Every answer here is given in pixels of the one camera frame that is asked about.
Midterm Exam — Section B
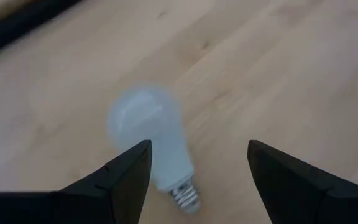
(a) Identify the white lightbulb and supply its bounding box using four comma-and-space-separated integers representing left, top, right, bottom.
105, 85, 203, 215

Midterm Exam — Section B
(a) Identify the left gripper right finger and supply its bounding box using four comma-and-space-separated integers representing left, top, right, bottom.
247, 139, 358, 224

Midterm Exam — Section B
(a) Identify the black aluminium table frame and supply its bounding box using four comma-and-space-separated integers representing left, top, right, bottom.
0, 0, 84, 62

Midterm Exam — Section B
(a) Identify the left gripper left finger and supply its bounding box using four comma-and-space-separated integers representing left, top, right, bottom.
54, 139, 153, 224

